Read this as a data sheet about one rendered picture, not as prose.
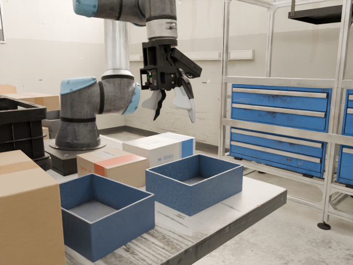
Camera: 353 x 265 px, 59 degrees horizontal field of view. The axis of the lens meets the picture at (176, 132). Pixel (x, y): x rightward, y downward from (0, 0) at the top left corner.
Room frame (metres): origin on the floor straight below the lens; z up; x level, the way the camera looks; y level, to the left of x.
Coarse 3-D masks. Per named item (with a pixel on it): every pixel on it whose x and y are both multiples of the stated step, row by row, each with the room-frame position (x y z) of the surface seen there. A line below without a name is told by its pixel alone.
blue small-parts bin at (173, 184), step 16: (176, 160) 0.79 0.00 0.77; (192, 160) 0.84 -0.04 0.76; (208, 160) 0.83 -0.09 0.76; (224, 160) 0.79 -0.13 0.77; (160, 176) 0.68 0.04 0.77; (176, 176) 0.79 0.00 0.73; (192, 176) 0.84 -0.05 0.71; (208, 176) 0.83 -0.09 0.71; (224, 176) 0.70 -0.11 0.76; (240, 176) 0.74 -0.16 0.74; (160, 192) 0.68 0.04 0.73; (176, 192) 0.64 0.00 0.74; (192, 192) 0.62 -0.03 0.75; (208, 192) 0.66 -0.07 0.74; (224, 192) 0.70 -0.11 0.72; (176, 208) 0.64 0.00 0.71; (192, 208) 0.62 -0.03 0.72
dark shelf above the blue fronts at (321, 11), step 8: (312, 8) 1.99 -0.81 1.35; (320, 8) 1.95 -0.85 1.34; (328, 8) 1.92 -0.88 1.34; (336, 8) 1.89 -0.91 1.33; (352, 8) 1.83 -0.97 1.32; (288, 16) 2.09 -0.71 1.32; (296, 16) 2.05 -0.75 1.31; (304, 16) 2.02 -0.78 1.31; (312, 16) 2.28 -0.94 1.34; (320, 16) 2.28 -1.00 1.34; (328, 16) 2.28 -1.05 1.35; (336, 16) 2.29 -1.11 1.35
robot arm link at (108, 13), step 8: (72, 0) 0.83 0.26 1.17; (80, 0) 0.78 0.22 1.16; (88, 0) 0.78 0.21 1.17; (96, 0) 0.79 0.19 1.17; (104, 0) 0.80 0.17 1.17; (112, 0) 0.81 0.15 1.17; (120, 0) 0.82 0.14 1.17; (80, 8) 0.79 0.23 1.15; (88, 8) 0.79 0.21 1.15; (96, 8) 0.80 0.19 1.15; (104, 8) 0.80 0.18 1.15; (112, 8) 0.81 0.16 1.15; (120, 8) 0.82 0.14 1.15; (88, 16) 0.82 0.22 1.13; (96, 16) 0.82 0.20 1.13; (104, 16) 0.82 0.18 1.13; (112, 16) 0.83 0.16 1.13
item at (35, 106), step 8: (24, 104) 0.73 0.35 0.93; (32, 104) 0.71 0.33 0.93; (0, 112) 0.59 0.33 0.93; (8, 112) 0.59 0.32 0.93; (16, 112) 0.60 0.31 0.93; (24, 112) 0.61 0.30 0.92; (32, 112) 0.62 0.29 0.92; (40, 112) 0.63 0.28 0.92; (0, 120) 0.58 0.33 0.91; (8, 120) 0.59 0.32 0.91; (16, 120) 0.60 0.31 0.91; (24, 120) 0.61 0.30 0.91; (32, 120) 0.62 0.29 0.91
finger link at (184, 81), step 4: (180, 72) 0.77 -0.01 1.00; (180, 76) 0.77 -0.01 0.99; (184, 76) 0.76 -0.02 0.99; (180, 80) 0.76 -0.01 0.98; (184, 80) 0.75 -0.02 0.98; (188, 80) 0.76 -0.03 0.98; (180, 84) 0.76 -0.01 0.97; (184, 84) 0.75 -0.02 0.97; (188, 84) 0.75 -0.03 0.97; (184, 88) 0.75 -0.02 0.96; (188, 88) 0.75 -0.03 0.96; (188, 92) 0.75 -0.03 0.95; (192, 92) 0.75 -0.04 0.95; (188, 96) 0.74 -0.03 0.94; (192, 96) 0.74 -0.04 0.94
